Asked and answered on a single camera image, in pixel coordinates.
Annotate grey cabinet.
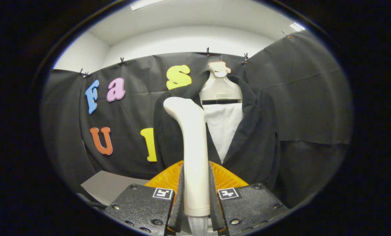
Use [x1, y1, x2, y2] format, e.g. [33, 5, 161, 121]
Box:
[81, 170, 150, 207]

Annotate black backdrop cloth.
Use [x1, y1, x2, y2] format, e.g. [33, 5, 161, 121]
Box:
[40, 29, 353, 210]

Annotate white mannequin torso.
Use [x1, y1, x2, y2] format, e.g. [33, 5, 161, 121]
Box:
[199, 61, 244, 163]

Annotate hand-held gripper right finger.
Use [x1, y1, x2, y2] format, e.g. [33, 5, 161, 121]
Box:
[209, 161, 289, 236]

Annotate row of small backdrop clips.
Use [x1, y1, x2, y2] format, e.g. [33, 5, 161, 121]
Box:
[79, 30, 291, 78]

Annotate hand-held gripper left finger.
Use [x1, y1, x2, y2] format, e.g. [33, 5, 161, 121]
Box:
[104, 161, 185, 236]

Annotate white garment steamer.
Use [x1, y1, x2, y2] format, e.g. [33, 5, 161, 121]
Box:
[163, 97, 211, 236]

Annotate black blazer jacket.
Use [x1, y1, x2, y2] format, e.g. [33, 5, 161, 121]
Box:
[153, 70, 280, 191]

